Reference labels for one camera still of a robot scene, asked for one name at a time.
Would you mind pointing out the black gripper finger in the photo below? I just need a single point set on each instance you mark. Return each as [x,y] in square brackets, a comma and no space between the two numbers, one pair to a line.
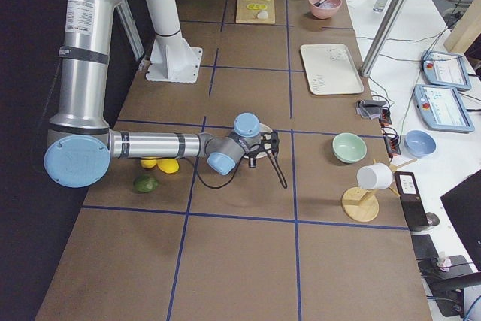
[275,168]

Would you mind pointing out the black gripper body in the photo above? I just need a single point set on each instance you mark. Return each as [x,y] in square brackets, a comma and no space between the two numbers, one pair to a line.
[251,156]

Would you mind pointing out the cream round plate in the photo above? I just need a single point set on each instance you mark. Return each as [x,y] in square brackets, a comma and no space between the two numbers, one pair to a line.
[263,129]

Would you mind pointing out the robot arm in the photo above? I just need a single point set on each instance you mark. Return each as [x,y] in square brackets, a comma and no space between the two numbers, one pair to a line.
[81,143]

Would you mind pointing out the white bear tray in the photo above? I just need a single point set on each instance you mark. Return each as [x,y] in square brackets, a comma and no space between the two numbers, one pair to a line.
[330,69]

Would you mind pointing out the green bowl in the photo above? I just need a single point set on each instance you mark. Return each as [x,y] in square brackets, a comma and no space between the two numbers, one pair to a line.
[349,148]

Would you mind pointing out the wooden mug stand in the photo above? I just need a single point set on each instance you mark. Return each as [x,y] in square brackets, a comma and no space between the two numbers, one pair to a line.
[361,204]

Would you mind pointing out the yellow lemon far one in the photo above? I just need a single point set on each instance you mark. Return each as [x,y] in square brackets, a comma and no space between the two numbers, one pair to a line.
[168,166]

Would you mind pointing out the white mug on stand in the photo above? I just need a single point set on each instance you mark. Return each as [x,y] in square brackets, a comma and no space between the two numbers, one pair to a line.
[375,176]

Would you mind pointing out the orange black electronics board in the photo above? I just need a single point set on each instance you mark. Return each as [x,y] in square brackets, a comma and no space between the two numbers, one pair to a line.
[390,135]

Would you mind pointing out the yellow lemon near lime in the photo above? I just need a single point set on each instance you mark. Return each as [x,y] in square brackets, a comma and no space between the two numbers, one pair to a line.
[148,163]

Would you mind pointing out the bamboo cutting board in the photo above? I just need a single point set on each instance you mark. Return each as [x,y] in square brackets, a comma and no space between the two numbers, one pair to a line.
[255,12]

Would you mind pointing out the green lime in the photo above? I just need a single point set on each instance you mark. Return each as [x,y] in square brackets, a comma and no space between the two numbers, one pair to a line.
[145,183]

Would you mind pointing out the black box white label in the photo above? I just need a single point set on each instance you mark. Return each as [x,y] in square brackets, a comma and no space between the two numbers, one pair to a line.
[414,212]

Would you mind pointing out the pink bowl with ice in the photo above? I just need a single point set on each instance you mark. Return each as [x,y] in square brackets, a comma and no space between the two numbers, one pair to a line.
[326,9]

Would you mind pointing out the blue bowl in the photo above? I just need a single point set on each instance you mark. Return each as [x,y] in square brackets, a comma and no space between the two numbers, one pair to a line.
[419,143]

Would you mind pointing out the teach pendant near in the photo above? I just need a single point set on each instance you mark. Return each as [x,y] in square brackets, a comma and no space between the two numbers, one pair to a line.
[442,109]

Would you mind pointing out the teach pendant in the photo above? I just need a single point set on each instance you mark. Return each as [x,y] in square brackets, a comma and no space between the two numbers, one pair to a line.
[446,69]
[442,109]

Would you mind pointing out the teach pendant far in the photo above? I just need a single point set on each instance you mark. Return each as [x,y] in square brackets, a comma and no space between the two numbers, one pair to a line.
[446,69]

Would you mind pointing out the black monitor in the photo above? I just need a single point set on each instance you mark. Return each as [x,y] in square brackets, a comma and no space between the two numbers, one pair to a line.
[462,206]

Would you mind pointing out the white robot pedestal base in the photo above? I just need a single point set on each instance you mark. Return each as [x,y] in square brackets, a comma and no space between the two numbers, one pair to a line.
[172,59]

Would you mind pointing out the aluminium frame post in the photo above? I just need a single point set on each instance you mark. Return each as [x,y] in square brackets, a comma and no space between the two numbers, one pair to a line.
[381,36]

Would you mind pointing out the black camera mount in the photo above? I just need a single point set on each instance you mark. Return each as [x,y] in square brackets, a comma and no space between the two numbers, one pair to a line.
[454,286]

